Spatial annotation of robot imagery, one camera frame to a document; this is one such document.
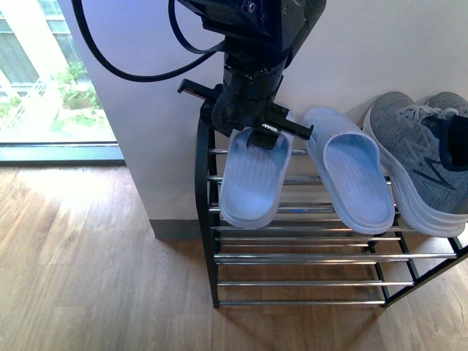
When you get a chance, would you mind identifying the grey sneaker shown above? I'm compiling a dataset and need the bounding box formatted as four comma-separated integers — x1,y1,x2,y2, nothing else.
426,91,467,120
363,91,467,238

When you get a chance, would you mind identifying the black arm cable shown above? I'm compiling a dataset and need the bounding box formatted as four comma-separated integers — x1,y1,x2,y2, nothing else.
71,0,224,83

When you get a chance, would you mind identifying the black metal shoe rack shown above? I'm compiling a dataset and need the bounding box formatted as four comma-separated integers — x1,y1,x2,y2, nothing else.
195,119,467,307

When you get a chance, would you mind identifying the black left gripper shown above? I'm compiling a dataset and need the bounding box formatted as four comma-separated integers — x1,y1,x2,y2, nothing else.
178,65,313,150

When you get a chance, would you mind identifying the light blue slipper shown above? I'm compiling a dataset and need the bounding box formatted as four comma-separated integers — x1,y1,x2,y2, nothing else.
219,128,293,229
301,107,395,235

